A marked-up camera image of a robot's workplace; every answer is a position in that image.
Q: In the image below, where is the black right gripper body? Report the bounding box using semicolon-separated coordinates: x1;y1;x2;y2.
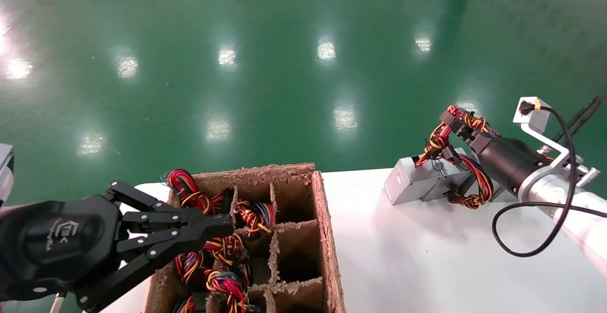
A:
479;138;546;196

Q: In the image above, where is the brown cardboard divider box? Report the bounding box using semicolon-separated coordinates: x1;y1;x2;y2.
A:
143;163;346;313

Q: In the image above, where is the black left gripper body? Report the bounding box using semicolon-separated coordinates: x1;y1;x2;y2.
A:
0;194;128;302

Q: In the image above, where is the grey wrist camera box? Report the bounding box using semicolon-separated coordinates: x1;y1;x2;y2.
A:
0;143;15;205
513;96;553;134

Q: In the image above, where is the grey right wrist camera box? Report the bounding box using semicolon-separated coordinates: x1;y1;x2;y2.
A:
513;96;553;134

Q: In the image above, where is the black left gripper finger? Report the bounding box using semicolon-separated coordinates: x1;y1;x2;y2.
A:
105;180;234;233
75;228;224;312

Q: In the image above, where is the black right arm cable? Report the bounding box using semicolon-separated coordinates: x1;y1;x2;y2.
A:
492;95;607;258

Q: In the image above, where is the grey power supply with wires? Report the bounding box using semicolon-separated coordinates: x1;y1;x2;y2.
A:
173;296;196;313
203;234;247;267
456;113;517;203
175;250;205;286
383;106;458;205
236;199;276;237
205;268;249;313
439;149;495;210

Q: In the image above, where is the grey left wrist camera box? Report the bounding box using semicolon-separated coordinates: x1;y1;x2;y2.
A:
0;143;15;205

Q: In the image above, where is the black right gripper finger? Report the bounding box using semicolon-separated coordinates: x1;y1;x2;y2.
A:
442;150;490;175
439;110;492;156

